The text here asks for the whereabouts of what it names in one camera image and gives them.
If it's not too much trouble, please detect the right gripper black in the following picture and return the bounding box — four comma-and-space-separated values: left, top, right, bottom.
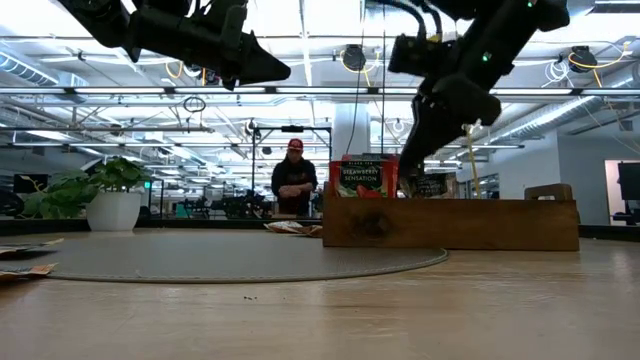
399, 94, 472, 198

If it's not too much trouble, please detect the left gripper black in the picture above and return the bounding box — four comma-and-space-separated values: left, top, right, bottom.
124, 3, 293, 92

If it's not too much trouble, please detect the brown tea packet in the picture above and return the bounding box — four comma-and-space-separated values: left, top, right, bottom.
413, 172, 460, 200
263, 220, 324, 239

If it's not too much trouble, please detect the red strawberry tea packet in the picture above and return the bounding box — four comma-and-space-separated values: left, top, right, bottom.
328, 158, 400, 200

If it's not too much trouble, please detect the brown wooden compartment tray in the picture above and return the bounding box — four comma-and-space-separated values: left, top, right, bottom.
322, 182, 581, 253

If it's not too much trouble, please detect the orange tea packet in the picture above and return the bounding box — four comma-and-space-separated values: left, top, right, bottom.
0, 262, 59, 282
0, 237, 65, 256

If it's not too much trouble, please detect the long ceiling light strip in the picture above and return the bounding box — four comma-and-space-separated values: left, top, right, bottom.
0, 85, 640, 97

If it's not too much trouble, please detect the person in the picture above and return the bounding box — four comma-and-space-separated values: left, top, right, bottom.
269, 138, 320, 217

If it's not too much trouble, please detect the round grey placemat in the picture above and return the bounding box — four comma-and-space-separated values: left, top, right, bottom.
0, 229, 450, 285

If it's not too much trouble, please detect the green plant in white pot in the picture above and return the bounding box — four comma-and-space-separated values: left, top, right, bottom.
19, 155, 154, 232

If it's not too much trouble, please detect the black monitor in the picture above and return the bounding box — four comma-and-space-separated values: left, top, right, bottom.
617, 162, 640, 201
13, 173, 50, 195

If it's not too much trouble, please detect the yellow cable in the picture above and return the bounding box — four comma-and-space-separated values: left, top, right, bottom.
462, 124, 482, 200

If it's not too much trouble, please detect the black background rig frame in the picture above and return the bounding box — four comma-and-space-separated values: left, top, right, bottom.
251, 124, 333, 216

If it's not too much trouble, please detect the black ceiling cable reel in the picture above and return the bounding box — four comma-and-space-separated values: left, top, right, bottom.
341, 43, 368, 72
569, 44, 599, 74

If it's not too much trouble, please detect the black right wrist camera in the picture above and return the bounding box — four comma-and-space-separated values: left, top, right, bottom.
388, 33, 454, 77

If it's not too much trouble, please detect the black aluminium table frame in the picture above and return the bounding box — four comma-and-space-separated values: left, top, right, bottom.
0, 217, 640, 242

